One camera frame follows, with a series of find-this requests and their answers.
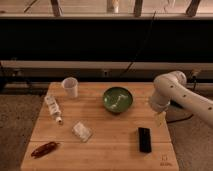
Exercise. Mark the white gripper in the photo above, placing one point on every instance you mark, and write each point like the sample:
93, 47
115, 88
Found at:
159, 107

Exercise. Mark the white sponge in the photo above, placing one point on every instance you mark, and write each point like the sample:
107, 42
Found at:
81, 131

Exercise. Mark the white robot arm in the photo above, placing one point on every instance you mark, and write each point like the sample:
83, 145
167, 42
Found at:
172, 87

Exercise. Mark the black rectangular block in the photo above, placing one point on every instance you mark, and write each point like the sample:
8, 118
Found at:
144, 140

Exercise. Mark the green bowl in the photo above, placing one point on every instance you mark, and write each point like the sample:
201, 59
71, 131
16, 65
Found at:
117, 99

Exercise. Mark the white paper cup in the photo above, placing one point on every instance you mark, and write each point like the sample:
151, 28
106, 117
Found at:
70, 85

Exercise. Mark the white plastic bottle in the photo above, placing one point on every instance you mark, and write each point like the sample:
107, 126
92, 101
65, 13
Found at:
54, 109

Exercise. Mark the reddish brown sausage toy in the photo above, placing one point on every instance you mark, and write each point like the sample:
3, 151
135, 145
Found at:
44, 149

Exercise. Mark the wall power outlet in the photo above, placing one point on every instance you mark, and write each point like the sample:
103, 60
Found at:
105, 73

